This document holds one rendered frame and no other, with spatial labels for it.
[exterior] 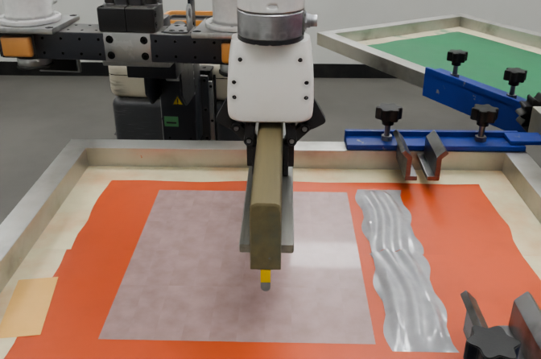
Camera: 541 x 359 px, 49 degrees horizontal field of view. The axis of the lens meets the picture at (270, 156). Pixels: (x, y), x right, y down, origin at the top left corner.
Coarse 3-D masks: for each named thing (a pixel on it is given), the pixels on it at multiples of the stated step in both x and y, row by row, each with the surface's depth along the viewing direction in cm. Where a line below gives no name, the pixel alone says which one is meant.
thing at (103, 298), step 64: (64, 256) 78; (128, 256) 78; (192, 256) 78; (320, 256) 78; (448, 256) 78; (512, 256) 78; (64, 320) 67; (128, 320) 67; (192, 320) 67; (256, 320) 67; (320, 320) 67; (448, 320) 67
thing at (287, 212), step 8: (256, 128) 87; (288, 168) 75; (248, 176) 73; (288, 176) 73; (248, 184) 71; (288, 184) 71; (248, 192) 70; (288, 192) 70; (248, 200) 68; (288, 200) 68; (248, 208) 66; (288, 208) 66; (248, 216) 65; (288, 216) 65; (248, 224) 63; (288, 224) 63; (248, 232) 62; (288, 232) 62; (240, 240) 61; (248, 240) 61; (288, 240) 61; (240, 248) 60; (248, 248) 60; (288, 248) 60
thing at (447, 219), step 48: (144, 192) 94; (192, 192) 94; (240, 192) 94; (336, 192) 94; (432, 192) 94; (480, 192) 94; (96, 240) 82; (144, 240) 82; (192, 240) 82; (336, 240) 82; (432, 240) 82; (480, 240) 82
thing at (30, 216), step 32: (64, 160) 97; (96, 160) 102; (128, 160) 102; (160, 160) 102; (192, 160) 102; (224, 160) 102; (320, 160) 101; (352, 160) 101; (384, 160) 101; (416, 160) 101; (448, 160) 101; (480, 160) 101; (512, 160) 97; (32, 192) 87; (64, 192) 92; (32, 224) 80; (0, 256) 72; (0, 288) 71
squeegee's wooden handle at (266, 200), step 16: (272, 128) 70; (256, 144) 68; (272, 144) 66; (256, 160) 63; (272, 160) 63; (256, 176) 59; (272, 176) 59; (256, 192) 56; (272, 192) 56; (256, 208) 55; (272, 208) 55; (256, 224) 55; (272, 224) 55; (256, 240) 56; (272, 240) 56; (256, 256) 57; (272, 256) 57
